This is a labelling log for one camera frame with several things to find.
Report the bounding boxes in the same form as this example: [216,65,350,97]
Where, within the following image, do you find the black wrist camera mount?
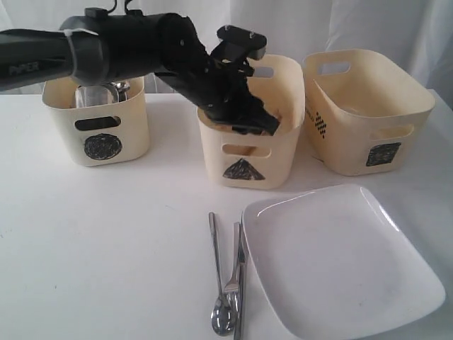
[210,25,268,64]

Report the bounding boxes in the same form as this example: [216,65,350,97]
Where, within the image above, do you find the steel knife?
[233,222,247,340]

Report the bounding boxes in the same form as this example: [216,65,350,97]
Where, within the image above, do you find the black cable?
[105,0,135,15]

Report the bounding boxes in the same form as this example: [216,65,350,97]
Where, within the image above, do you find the steel fork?
[224,222,241,294]

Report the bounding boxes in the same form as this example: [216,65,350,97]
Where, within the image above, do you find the cream bin with triangle mark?
[197,55,305,190]

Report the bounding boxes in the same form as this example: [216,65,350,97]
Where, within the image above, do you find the cream bin with circle mark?
[42,77,150,166]

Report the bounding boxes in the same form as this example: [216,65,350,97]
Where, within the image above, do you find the steel mug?
[74,81,130,108]

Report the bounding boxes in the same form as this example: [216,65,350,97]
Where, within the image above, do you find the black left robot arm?
[1,8,280,135]

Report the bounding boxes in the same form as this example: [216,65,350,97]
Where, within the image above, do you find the cream bin with square mark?
[303,49,435,176]

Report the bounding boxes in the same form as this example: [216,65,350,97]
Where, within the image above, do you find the white square plate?
[241,184,446,339]

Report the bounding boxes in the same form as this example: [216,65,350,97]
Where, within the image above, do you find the steel spoon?
[208,212,234,336]

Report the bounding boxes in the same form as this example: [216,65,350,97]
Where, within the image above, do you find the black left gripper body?
[155,57,252,123]

